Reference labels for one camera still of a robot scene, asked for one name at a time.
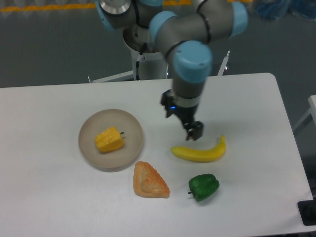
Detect golden triangular pastry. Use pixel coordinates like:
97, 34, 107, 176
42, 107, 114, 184
133, 161, 170, 198

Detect beige round plate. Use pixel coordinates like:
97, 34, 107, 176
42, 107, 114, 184
78, 109, 144, 171

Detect blue plastic bags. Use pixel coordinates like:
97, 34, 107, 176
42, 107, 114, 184
252, 0, 316, 21

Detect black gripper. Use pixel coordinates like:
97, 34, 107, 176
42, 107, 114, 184
160, 89, 204, 141

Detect green bell pepper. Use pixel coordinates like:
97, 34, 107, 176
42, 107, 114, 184
188, 174, 220, 202

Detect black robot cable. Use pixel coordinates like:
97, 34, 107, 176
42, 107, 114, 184
134, 42, 148, 81

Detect yellow banana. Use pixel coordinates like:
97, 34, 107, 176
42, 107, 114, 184
170, 135, 226, 162

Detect white table at right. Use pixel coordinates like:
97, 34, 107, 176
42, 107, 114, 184
292, 95, 316, 136

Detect black device at table edge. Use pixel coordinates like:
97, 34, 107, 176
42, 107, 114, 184
297, 199, 316, 226

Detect yellow bell pepper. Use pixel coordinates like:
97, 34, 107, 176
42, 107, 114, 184
94, 126, 124, 153

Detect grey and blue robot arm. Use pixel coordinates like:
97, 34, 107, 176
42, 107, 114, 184
95, 0, 248, 140

